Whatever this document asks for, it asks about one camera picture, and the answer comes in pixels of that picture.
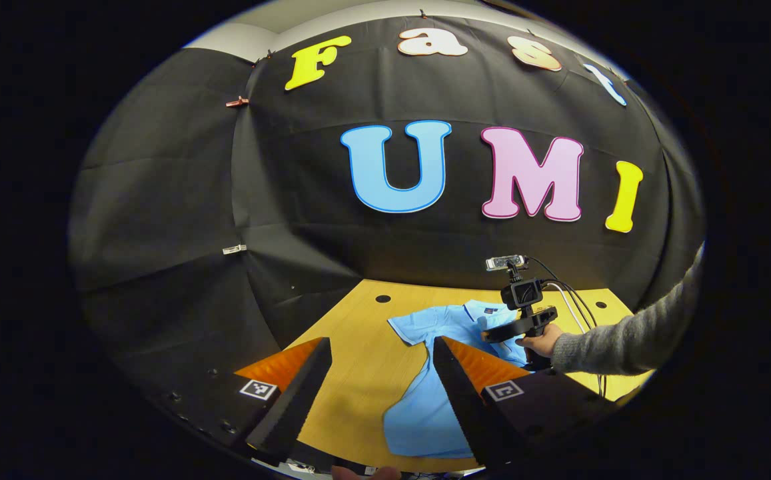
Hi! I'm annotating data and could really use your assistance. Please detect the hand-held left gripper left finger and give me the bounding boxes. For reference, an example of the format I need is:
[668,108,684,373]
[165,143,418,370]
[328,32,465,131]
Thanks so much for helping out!
[159,337,333,467]

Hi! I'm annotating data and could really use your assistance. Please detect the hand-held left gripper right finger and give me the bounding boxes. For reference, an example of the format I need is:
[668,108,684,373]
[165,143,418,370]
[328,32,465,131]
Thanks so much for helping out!
[432,335,626,471]

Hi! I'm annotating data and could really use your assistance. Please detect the light blue T-shirt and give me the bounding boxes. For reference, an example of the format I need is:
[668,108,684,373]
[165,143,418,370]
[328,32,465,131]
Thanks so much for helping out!
[383,300,546,459]

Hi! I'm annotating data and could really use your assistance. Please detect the white cable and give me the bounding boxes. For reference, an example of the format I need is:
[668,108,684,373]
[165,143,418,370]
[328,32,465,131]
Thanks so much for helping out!
[544,283,587,334]

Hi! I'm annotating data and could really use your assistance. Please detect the black cable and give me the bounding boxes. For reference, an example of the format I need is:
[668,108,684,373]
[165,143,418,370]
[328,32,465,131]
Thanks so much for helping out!
[525,256,607,399]

